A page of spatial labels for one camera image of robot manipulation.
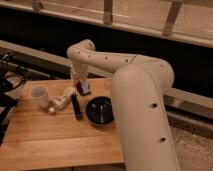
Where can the dark round bowl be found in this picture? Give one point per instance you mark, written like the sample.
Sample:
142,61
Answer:
100,100

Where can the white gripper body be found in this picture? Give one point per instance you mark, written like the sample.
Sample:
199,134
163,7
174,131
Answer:
79,73

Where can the white plastic cup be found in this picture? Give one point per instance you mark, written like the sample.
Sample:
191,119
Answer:
40,95

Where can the white lying bottle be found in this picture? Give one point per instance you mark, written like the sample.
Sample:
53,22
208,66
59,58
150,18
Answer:
61,101

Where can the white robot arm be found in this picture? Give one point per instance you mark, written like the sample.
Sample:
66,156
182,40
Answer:
137,88

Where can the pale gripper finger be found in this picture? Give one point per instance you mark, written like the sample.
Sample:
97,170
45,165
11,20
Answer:
75,84

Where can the metal utensil in bowl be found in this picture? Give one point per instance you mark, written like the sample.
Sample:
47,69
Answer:
101,113

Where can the black rectangular bar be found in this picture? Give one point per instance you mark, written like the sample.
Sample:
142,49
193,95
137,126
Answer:
76,107

